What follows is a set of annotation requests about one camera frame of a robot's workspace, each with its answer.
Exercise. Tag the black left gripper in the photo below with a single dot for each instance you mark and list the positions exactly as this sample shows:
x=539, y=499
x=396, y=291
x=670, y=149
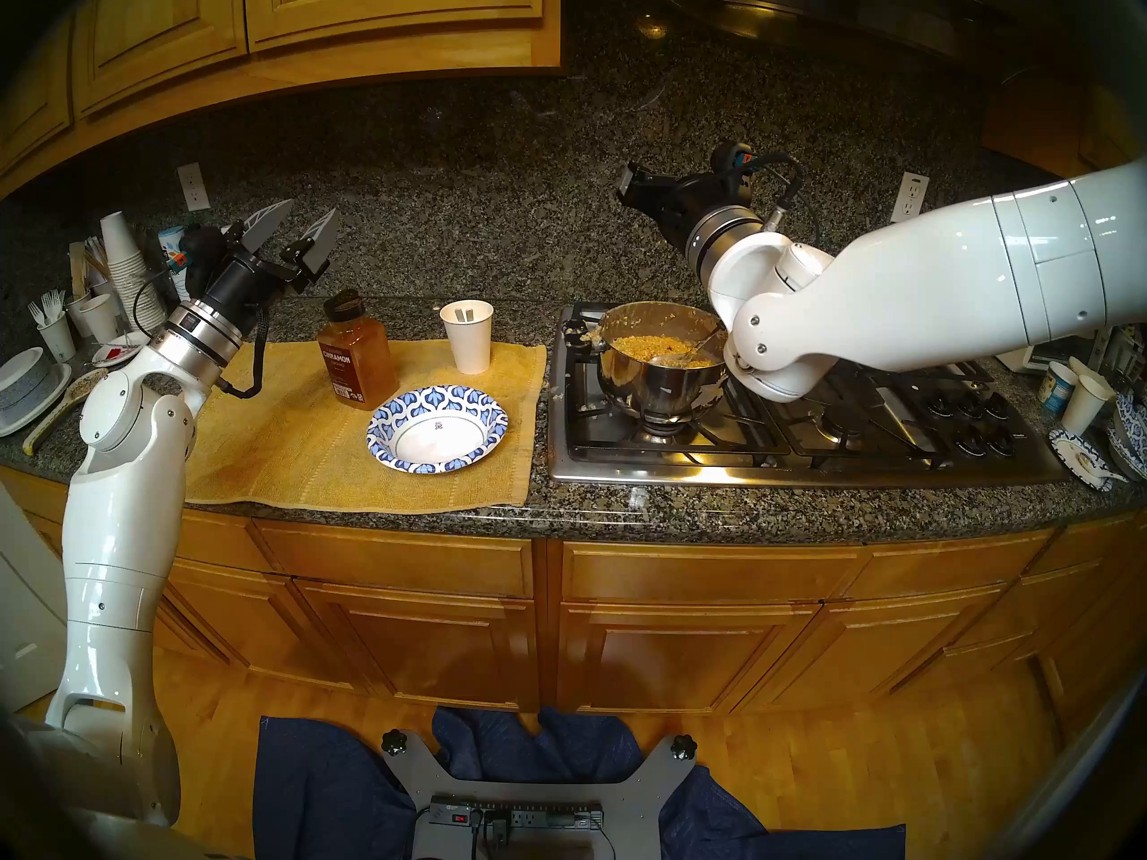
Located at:
x=240, y=280

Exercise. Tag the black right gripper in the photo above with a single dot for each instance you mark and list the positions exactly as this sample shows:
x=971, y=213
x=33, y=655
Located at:
x=690, y=202

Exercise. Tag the metal serving spoon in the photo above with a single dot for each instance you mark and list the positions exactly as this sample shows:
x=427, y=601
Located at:
x=685, y=358

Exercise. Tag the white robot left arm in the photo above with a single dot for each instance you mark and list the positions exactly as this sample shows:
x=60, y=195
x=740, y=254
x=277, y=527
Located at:
x=125, y=527

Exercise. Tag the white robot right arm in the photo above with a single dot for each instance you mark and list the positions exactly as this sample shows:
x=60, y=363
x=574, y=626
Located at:
x=941, y=285

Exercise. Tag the amber cinnamon bottle black cap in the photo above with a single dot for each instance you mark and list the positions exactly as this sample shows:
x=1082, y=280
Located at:
x=358, y=356

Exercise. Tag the large cooked oatmeal batch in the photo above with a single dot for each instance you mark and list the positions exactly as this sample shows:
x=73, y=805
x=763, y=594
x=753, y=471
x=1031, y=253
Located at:
x=650, y=346

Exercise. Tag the blue patterned paper bowl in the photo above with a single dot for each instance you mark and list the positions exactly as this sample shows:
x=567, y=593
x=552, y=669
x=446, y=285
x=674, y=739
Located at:
x=437, y=430

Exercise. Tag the wooden spoon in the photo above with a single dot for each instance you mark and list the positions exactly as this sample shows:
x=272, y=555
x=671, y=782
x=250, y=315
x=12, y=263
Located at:
x=67, y=401

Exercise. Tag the grey bowl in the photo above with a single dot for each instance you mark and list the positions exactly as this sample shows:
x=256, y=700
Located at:
x=22, y=374

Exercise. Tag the blue white carton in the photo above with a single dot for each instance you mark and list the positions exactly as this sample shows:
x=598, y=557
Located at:
x=172, y=240

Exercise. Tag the stack of white paper cups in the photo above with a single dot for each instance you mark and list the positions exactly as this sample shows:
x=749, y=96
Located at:
x=125, y=258

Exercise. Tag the stainless steel pot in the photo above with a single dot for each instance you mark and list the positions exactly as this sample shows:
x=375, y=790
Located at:
x=659, y=388

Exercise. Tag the bundle of stirrers and utensils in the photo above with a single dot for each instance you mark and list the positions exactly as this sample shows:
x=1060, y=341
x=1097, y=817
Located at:
x=90, y=262

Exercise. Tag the white paper cup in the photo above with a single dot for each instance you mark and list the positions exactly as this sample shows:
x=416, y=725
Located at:
x=99, y=319
x=1086, y=403
x=58, y=339
x=468, y=343

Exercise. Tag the small white plate red scrap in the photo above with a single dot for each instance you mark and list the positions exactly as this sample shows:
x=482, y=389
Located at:
x=116, y=352

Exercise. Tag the yellow cloth mat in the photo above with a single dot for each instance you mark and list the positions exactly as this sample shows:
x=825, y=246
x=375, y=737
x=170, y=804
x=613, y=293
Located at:
x=287, y=455

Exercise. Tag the white plastic fork bunch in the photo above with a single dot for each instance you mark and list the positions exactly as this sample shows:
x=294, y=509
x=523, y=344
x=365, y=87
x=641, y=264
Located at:
x=49, y=305

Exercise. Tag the steel gas cooktop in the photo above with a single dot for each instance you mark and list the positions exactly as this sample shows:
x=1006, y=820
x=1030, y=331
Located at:
x=806, y=437

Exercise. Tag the blue white tub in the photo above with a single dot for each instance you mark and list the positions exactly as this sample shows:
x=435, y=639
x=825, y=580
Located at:
x=1057, y=388

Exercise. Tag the wooden base cabinets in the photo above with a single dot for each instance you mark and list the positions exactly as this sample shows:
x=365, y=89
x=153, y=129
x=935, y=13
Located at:
x=681, y=652

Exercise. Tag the black knob screw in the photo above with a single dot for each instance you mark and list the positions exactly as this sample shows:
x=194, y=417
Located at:
x=394, y=742
x=684, y=746

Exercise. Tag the blue patterned paper plate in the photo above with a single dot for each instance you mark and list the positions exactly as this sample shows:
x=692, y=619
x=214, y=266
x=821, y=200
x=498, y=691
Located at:
x=1084, y=460

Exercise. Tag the stack of blue patterned bowls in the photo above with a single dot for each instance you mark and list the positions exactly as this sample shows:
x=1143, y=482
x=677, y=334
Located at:
x=1131, y=437

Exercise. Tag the dark blue blanket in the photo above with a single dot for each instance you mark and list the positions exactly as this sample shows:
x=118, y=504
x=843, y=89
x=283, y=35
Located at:
x=314, y=795

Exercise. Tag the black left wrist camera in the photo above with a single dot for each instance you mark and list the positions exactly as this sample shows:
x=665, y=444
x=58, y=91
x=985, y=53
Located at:
x=202, y=253

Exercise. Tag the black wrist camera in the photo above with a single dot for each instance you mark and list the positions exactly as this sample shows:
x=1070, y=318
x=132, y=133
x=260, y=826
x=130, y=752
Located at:
x=735, y=159
x=202, y=253

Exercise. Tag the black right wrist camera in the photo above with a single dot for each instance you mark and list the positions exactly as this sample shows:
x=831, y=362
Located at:
x=735, y=159

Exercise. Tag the white wall outlet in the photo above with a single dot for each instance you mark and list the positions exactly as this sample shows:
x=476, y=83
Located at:
x=909, y=197
x=193, y=186

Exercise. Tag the wide wooden wall cabinets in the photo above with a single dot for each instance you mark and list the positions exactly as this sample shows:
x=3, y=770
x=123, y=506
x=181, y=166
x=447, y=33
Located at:
x=161, y=25

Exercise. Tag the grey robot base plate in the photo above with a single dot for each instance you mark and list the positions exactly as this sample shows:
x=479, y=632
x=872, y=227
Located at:
x=627, y=800

